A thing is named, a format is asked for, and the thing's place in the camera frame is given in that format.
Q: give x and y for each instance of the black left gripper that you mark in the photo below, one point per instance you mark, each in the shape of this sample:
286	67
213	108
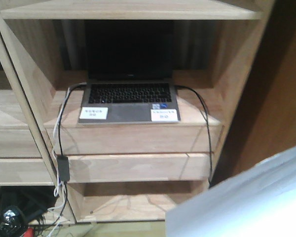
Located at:
12	223

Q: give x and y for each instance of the white paper stack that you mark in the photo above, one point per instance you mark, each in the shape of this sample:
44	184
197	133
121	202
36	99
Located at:
259	202

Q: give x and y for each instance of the black power adapter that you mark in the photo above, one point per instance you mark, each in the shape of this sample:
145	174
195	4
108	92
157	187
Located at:
63	168

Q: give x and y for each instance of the wooden shelf unit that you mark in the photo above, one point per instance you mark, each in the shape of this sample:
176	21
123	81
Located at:
120	172

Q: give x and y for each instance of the white left label sticker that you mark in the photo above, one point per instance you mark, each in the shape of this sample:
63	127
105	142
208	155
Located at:
93	113

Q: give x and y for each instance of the white label sticker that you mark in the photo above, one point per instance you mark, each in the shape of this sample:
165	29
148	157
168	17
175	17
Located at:
164	115
93	113

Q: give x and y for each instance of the white right label sticker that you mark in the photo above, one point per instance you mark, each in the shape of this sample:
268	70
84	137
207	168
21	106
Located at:
164	115

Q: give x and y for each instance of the silver laptop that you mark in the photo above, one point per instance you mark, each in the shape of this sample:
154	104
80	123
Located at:
129	68

